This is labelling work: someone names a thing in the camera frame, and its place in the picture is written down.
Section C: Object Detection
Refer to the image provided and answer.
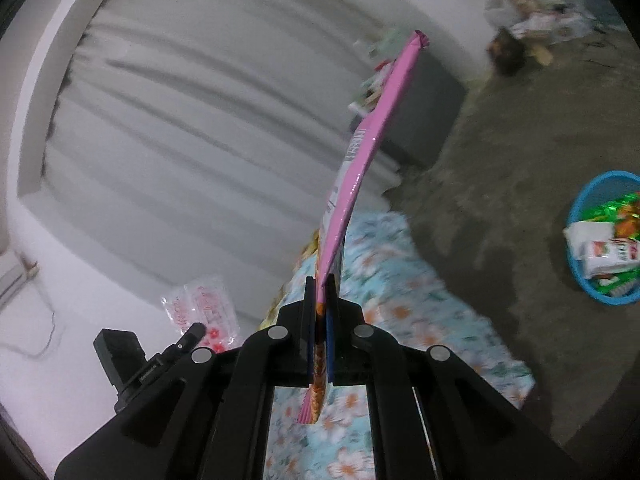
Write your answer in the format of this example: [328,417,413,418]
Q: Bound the large green snack bag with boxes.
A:
[579,192,640,297]

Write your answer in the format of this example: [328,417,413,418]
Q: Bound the white curtain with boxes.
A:
[42,0,402,287]

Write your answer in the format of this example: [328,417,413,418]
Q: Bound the floral blue blanket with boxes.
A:
[259,209,536,480]

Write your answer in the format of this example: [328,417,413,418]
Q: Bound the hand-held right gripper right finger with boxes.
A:
[324,279,584,480]

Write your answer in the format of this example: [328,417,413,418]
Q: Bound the white red-label packet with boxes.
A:
[579,238,640,279]

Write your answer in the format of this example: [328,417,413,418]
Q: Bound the clear red-printed plastic packet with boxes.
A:
[160,273,241,354]

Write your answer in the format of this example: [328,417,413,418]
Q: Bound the crumpled white plastic bag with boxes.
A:
[509,7,596,41]

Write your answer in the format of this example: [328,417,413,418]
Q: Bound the pink orange snack bag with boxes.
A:
[297,29,431,424]

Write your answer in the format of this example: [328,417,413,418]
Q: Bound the white paper packet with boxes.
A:
[563,220,616,262]

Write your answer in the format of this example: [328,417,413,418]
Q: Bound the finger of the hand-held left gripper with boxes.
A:
[172,322,207,356]

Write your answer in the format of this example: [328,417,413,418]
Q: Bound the blue plastic basket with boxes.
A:
[564,170,640,307]

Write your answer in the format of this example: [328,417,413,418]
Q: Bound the wooden piece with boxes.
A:
[529,42,556,66]

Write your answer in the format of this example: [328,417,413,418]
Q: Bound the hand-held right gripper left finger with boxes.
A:
[54,276,318,480]

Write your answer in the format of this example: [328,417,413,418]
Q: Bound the grey cabinet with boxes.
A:
[349,49,469,171]

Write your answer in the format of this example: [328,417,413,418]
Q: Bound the wall cable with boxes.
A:
[0,284,66,361]

